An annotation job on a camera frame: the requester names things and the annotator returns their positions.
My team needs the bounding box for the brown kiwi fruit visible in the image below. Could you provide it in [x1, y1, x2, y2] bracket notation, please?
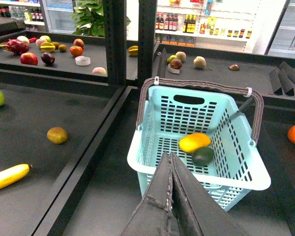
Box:
[47, 127, 68, 144]

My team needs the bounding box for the black foam divider stack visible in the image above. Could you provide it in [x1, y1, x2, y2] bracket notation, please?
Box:
[269, 61, 295, 96]

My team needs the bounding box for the white shelf with bottles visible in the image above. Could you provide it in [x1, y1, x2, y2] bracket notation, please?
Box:
[155, 0, 261, 53]

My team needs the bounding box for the green apple back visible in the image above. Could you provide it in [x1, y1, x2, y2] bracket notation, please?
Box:
[40, 35, 51, 42]

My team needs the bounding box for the small brown kiwi back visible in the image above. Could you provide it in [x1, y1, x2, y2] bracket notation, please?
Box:
[58, 44, 67, 53]

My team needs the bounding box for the red apple back tray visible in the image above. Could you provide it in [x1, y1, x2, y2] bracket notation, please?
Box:
[20, 52, 38, 65]

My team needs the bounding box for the pale peach front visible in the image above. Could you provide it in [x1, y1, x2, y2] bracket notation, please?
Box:
[92, 67, 107, 75]

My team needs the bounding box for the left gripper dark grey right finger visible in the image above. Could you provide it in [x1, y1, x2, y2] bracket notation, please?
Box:
[170, 152, 248, 236]

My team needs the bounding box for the yellow star fruit by post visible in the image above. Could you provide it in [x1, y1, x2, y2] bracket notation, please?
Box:
[128, 46, 139, 57]

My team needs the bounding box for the orange persimmon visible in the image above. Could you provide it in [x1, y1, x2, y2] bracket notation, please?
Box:
[69, 46, 84, 57]

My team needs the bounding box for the light teal plastic basket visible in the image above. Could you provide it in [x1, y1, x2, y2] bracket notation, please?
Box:
[127, 77, 271, 210]

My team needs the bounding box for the white onion back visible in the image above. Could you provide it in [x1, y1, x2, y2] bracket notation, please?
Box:
[17, 36, 30, 45]

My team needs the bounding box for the yellow mango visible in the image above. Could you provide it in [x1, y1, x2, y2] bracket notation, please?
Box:
[179, 133, 211, 153]

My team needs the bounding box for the black display rack post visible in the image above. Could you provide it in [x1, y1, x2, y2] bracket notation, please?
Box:
[102, 0, 157, 87]

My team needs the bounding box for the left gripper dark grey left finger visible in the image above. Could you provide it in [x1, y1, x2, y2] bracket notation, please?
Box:
[120, 152, 173, 236]

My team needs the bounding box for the dark green avocado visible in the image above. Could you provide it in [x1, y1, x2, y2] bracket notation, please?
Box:
[192, 147, 214, 166]

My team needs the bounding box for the glass door refrigerator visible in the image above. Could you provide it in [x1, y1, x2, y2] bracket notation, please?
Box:
[265, 0, 295, 59]

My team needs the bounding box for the potted green plant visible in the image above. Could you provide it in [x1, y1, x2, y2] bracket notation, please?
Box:
[71, 0, 127, 37]

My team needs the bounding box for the tan round pear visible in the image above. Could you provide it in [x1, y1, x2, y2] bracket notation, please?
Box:
[193, 56, 207, 69]

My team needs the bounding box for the pink dragon fruit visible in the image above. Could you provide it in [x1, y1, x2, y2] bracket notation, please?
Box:
[0, 39, 29, 55]

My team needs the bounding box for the yellow banana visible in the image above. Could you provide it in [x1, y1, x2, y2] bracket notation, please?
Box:
[0, 163, 32, 189]

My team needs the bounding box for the pale peach fruit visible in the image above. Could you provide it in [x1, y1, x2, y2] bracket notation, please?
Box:
[176, 51, 186, 62]

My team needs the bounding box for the dark purple plum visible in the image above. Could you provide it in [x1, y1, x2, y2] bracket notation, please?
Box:
[41, 52, 55, 65]

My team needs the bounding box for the brown half fruit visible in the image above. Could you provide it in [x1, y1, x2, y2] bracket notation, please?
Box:
[229, 64, 240, 71]

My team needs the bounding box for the red peach back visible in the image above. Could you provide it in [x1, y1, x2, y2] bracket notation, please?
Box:
[73, 38, 85, 48]

